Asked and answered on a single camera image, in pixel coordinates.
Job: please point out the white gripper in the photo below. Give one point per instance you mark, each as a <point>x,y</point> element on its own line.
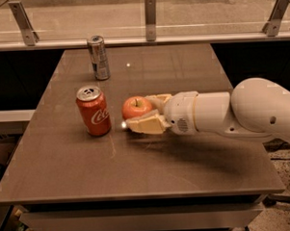
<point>180,111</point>

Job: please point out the red apple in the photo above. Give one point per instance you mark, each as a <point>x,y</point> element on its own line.
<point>135,106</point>

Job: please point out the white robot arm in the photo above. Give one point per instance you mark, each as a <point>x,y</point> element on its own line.
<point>256,110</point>

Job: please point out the red coke can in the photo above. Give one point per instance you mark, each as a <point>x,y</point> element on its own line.
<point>92,105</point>

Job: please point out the silver slim drink can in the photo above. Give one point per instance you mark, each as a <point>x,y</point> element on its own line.
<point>99,58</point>

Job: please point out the white drawer front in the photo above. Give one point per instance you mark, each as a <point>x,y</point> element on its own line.
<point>146,219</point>

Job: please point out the middle metal rail bracket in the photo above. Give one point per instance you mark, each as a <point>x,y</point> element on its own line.
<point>150,20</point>

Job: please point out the metal rail bracket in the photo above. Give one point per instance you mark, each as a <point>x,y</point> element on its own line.
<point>29,35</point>
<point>272,26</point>
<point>150,20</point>

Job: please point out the right metal rail bracket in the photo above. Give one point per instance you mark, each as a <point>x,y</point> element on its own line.
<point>272,26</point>

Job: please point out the left metal rail bracket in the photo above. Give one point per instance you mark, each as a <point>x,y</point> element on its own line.
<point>29,35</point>

